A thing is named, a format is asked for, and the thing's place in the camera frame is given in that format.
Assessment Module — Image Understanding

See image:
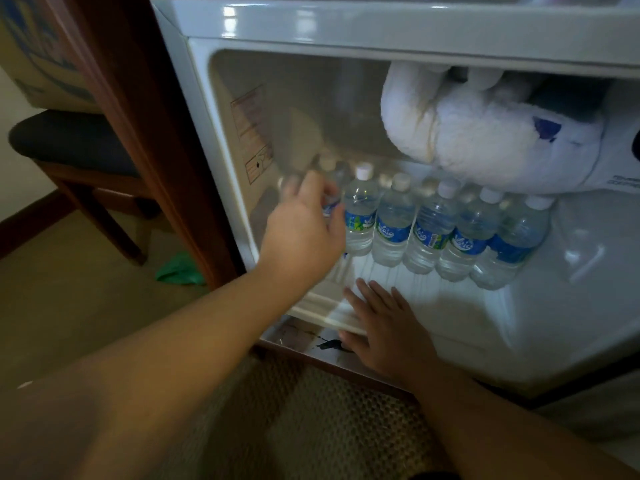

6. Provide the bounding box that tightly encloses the warning sticker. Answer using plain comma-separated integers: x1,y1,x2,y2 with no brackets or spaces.
229,84,275,185

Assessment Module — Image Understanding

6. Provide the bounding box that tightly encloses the dark wooden baseboard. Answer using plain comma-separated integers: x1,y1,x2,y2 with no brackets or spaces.
0,189,76,261

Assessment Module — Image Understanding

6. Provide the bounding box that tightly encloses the person's right hand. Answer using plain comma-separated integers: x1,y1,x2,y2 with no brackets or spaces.
337,277,442,391

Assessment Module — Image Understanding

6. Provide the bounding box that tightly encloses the wooden chair with dark cushion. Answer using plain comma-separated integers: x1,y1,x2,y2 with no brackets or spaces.
7,109,163,268

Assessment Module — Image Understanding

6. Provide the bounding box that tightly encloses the green plastic bag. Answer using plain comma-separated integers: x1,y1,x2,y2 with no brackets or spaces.
155,250,207,287

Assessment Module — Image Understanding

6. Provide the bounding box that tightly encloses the person's left hand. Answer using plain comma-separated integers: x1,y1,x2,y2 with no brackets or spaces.
257,169,347,297

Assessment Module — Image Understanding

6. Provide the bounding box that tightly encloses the blue label water bottle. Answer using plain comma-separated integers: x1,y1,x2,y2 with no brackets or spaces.
313,155,353,258

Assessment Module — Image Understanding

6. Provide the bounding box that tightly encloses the wooden table with yellow top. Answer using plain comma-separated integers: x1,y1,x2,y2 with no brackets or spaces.
42,0,640,411

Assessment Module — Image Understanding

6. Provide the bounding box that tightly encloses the white mini fridge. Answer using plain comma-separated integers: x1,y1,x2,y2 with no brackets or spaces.
149,0,640,461

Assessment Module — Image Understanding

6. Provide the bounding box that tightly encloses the person's right forearm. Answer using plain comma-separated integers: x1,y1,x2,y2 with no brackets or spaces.
407,362,640,480

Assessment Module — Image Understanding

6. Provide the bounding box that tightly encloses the group of bottles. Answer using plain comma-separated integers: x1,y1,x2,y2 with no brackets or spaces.
345,162,557,291

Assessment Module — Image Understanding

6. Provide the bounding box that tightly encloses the frosted freezer compartment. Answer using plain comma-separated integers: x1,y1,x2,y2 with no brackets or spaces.
379,62,609,195

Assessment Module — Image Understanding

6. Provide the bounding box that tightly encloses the cardboard box with blue print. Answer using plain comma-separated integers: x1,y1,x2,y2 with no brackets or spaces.
0,0,101,115

